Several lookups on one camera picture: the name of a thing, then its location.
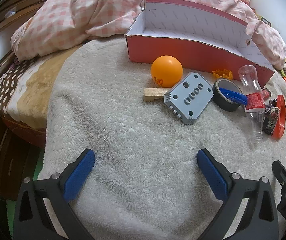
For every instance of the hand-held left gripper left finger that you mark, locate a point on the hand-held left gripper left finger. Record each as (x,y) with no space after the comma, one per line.
(80,175)

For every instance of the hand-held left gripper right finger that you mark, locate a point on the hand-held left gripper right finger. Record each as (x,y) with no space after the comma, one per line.
(211,175)

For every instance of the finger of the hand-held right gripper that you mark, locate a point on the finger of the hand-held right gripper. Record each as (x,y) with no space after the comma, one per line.
(283,175)

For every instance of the red plastic funnel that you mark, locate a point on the red plastic funnel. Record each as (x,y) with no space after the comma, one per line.
(280,120)

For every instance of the clear bottle with red label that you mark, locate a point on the clear bottle with red label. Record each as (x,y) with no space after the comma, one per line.
(254,102)

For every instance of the black tape roll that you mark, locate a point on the black tape roll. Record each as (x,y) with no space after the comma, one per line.
(220,101)

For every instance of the grey plastic plate with holes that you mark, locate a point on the grey plastic plate with holes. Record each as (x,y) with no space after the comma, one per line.
(190,102)

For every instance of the red tube with black cap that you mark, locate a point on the red tube with black cap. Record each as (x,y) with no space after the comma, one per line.
(266,92)

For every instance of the notched wooden block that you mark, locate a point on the notched wooden block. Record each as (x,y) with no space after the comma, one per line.
(154,94)

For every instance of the orange plastic gear piece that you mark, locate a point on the orange plastic gear piece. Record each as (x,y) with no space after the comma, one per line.
(223,74)

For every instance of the orange ball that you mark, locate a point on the orange ball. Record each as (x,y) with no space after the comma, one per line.
(166,70)

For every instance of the red cardboard box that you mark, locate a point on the red cardboard box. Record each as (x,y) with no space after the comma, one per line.
(173,52)

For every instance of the white terry towel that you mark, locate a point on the white terry towel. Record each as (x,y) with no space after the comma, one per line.
(133,150)

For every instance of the brown dotted bed sheet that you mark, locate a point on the brown dotted bed sheet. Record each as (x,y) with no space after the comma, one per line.
(20,92)

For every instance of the wooden side table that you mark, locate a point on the wooden side table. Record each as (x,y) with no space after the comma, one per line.
(264,20)

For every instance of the pink checked quilt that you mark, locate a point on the pink checked quilt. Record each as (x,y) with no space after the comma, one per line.
(82,12)

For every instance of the dark wooden bed frame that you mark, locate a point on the dark wooden bed frame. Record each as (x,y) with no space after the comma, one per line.
(5,17)

